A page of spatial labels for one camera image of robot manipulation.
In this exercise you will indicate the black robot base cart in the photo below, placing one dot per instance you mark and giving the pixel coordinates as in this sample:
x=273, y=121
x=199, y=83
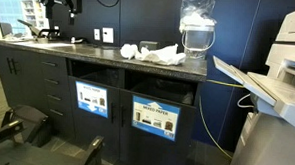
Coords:
x=34, y=154

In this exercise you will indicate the white power adapter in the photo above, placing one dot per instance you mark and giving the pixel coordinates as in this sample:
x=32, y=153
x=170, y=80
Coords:
x=77, y=40

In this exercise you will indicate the dark cabinet with granite counter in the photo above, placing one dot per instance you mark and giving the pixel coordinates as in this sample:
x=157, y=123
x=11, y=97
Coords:
x=27, y=84

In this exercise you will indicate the small black box device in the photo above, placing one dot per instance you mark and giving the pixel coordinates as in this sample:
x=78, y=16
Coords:
x=149, y=45

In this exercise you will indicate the mixed paper sign up arrow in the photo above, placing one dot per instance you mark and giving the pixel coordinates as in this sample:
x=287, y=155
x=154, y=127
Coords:
x=155, y=118

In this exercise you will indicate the white shelf unit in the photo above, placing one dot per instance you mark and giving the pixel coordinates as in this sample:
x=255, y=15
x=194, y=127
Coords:
x=33, y=12

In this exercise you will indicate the flat white paper sheet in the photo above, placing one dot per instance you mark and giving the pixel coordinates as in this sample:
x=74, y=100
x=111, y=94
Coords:
x=42, y=45

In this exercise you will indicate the mixed paper sign down arrow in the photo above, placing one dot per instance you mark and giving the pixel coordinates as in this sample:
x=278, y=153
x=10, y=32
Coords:
x=91, y=99

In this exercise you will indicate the large grey office printer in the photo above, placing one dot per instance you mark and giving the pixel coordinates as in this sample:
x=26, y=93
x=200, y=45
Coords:
x=275, y=144

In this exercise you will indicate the large white wall outlet plate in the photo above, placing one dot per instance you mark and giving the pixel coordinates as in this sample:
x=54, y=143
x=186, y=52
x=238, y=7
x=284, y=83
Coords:
x=108, y=35

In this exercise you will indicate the grey tape roll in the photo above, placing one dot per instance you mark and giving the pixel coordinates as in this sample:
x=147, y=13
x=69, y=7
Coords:
x=42, y=40

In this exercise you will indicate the small crumpled white paper ball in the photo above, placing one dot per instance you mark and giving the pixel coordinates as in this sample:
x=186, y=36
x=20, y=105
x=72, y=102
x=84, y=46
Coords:
x=129, y=51

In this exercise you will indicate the large white paper sheet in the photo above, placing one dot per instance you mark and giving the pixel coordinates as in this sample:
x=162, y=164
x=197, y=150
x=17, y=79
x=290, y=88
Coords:
x=168, y=55

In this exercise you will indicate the black desktop hole punch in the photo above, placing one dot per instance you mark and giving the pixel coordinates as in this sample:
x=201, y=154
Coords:
x=46, y=32

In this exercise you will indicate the small white wall plate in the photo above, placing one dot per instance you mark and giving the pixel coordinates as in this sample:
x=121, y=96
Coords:
x=97, y=34

